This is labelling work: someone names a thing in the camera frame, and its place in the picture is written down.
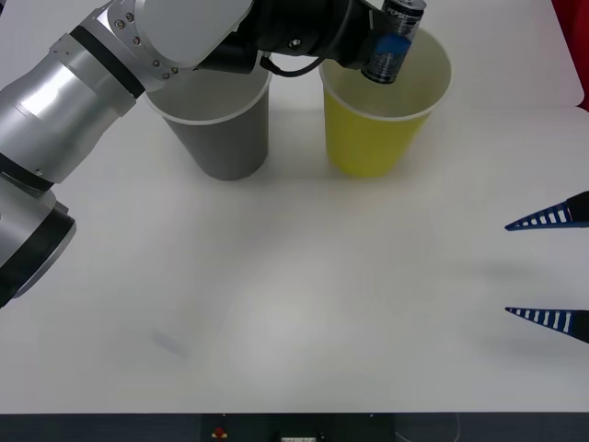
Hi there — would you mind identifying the person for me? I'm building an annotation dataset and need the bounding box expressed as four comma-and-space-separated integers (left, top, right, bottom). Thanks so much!
549, 0, 589, 112

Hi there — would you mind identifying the grey plastic waste bin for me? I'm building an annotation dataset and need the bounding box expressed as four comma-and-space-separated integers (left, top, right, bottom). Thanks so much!
144, 67, 274, 181

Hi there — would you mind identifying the yellow-green plastic waste bin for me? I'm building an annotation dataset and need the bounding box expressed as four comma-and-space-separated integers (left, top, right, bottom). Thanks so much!
319, 29, 455, 180

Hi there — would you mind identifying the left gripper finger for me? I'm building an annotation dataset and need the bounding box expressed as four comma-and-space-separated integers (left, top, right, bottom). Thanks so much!
371, 32, 412, 59

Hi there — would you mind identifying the dark control panel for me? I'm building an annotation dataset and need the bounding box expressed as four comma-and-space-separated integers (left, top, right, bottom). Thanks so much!
0, 412, 589, 442

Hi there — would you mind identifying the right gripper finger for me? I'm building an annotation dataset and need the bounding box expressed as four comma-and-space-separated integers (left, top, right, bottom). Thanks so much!
504, 191, 589, 232
504, 307, 589, 344

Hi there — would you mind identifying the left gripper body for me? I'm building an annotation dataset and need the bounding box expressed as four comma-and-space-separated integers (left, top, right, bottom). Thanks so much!
334, 0, 387, 72

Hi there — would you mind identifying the black drink can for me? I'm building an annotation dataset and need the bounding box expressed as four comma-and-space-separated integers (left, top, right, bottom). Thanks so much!
360, 0, 430, 87

